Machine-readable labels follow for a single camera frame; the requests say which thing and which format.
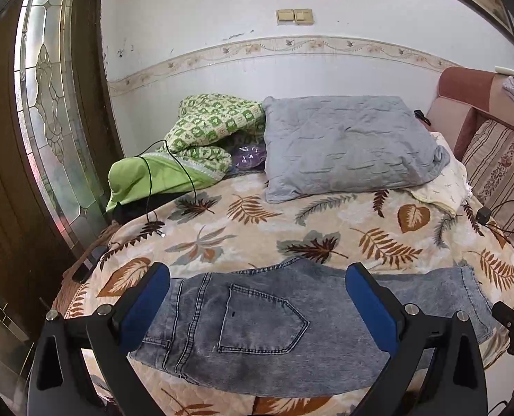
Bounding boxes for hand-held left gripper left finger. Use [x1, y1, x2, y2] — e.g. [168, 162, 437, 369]
[27, 262, 171, 416]

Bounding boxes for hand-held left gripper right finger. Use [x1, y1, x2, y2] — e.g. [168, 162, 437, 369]
[345, 262, 488, 416]

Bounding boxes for blue denim pants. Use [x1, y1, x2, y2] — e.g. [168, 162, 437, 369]
[127, 257, 496, 399]

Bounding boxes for black phone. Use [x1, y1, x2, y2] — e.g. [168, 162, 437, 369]
[72, 246, 109, 283]

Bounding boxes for dark cloth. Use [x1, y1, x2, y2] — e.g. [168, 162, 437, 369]
[112, 193, 184, 225]

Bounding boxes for leaf print blanket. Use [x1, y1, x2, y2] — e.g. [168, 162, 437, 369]
[51, 171, 514, 416]

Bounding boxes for striped floral cushion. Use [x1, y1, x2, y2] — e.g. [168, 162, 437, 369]
[460, 119, 514, 261]

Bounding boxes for plain green pillow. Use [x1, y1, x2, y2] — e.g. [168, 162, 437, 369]
[106, 153, 216, 213]

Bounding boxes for cream pillow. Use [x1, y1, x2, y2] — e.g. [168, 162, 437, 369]
[408, 132, 472, 217]

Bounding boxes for grey pillow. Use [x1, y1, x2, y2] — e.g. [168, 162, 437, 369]
[262, 95, 452, 204]

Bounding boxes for purple plastic bag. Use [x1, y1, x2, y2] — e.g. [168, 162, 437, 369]
[231, 143, 268, 172]

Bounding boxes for green patterned quilt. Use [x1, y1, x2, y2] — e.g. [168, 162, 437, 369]
[157, 93, 266, 183]

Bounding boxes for pink sofa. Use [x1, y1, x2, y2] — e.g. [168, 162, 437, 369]
[426, 67, 514, 278]

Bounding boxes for wooden door with glass panel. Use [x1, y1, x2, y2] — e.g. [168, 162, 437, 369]
[0, 0, 125, 416]

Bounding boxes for thin black cable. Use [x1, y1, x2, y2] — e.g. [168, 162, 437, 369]
[135, 139, 201, 238]

